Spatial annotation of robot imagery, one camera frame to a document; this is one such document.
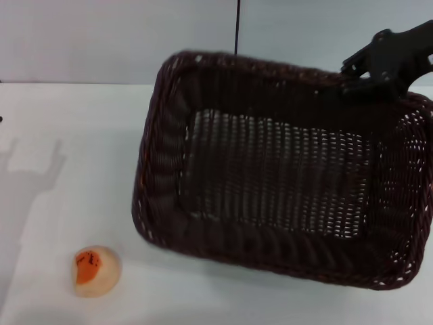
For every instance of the dark brown wicker basket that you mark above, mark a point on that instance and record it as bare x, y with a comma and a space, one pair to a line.
270, 247

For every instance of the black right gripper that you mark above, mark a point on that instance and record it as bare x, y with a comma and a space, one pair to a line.
395, 54

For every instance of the peach bun with orange patch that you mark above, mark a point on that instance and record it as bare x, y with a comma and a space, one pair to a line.
101, 274

